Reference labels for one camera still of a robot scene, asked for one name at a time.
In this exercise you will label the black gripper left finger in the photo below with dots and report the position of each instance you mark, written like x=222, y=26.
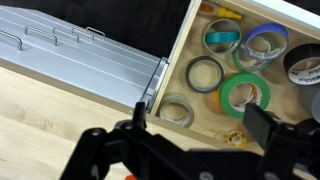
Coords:
x=140, y=115

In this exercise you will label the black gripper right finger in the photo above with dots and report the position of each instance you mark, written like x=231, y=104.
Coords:
x=260, y=125

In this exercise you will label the small yellow tape roll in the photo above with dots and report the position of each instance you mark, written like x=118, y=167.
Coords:
x=230, y=138

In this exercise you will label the open wooden drawer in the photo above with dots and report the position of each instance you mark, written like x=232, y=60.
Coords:
x=285, y=98

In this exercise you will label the wide green tape roll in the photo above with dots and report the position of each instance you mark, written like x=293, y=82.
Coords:
x=226, y=90

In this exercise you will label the clear tape roll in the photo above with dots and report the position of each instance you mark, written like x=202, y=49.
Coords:
x=190, y=115

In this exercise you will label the dark gray tape roll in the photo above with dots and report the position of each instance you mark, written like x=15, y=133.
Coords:
x=187, y=75

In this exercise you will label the white drawer cabinet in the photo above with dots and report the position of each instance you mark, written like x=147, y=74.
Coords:
x=83, y=66

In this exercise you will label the black tape roll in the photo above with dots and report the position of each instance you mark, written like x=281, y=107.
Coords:
x=296, y=55

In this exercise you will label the blue tape roll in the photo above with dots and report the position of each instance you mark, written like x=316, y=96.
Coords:
x=266, y=28

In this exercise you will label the teal tape roll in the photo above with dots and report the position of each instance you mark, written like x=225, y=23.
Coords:
x=220, y=36
x=204, y=41

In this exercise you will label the glue bottle with yellow cap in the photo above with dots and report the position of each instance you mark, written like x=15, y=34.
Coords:
x=226, y=12

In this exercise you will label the light gray duct tape roll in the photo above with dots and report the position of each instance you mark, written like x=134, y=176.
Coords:
x=315, y=103

